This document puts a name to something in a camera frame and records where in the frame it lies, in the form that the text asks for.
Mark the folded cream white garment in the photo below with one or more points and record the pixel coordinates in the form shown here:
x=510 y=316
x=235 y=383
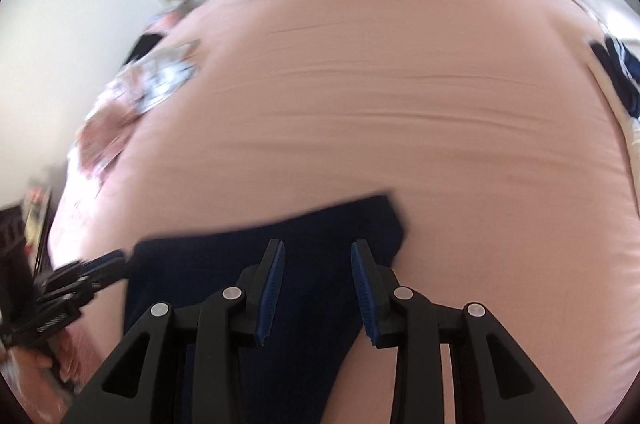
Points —
x=628 y=126

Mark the pink bed sheet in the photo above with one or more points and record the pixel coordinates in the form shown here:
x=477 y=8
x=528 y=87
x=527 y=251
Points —
x=483 y=119

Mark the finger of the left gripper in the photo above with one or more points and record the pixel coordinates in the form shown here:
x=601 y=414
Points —
x=106 y=269
x=81 y=291

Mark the person's left hand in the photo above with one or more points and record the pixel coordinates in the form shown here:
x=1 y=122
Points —
x=62 y=347

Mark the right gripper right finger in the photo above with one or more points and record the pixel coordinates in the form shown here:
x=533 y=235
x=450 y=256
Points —
x=494 y=379

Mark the navy shorts with white stripes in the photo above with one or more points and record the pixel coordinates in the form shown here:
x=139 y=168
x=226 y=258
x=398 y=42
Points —
x=289 y=378

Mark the floral pink crumpled garment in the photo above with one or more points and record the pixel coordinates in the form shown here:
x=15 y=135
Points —
x=137 y=89

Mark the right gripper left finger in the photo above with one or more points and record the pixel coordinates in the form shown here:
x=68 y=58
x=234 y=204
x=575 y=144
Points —
x=182 y=365

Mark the folded navy striped garment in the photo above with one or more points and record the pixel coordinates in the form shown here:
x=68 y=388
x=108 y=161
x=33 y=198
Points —
x=622 y=67

